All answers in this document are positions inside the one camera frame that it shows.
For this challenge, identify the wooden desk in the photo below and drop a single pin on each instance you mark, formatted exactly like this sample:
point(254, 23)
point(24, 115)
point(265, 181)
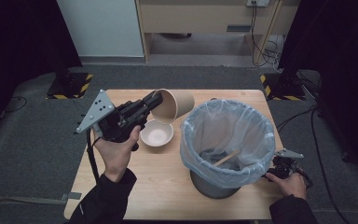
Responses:
point(199, 18)

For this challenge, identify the bin with plastic liner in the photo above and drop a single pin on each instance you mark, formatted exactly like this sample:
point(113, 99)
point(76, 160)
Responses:
point(230, 124)

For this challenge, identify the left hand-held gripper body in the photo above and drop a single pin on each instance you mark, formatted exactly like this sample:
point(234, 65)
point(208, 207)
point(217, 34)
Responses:
point(118, 121)

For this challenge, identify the black curtain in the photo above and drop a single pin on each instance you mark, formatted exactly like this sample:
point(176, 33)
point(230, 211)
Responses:
point(338, 46)
point(18, 40)

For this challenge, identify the white panel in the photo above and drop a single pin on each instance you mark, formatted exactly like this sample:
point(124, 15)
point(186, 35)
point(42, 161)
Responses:
point(102, 28)

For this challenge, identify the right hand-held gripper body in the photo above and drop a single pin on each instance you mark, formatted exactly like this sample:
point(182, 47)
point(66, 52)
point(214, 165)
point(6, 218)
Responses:
point(287, 166)

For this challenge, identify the person's right hand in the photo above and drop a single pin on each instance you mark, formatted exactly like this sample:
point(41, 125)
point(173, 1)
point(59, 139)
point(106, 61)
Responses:
point(292, 186)

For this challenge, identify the grey trash bin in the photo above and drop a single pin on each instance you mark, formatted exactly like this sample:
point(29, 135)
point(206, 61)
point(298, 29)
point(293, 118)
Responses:
point(211, 189)

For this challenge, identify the brown paper cup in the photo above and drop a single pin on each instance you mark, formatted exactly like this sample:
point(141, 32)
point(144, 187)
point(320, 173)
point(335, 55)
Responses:
point(180, 104)

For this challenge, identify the wall power outlet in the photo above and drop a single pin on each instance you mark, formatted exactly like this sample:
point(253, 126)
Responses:
point(258, 2)

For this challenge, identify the white paper bowl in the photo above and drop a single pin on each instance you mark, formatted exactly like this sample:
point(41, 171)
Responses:
point(157, 135)

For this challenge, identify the wooden stick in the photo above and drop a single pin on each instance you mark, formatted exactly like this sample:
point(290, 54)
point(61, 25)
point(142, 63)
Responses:
point(227, 158)

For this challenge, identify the black stand base striped edge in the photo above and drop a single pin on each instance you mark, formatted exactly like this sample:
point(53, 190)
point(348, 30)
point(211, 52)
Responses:
point(70, 85)
point(284, 88)

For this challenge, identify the person's left hand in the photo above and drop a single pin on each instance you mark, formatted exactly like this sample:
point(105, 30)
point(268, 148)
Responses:
point(116, 155)

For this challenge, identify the grey tape strip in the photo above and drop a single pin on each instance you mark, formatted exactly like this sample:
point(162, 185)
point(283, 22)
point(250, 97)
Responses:
point(73, 196)

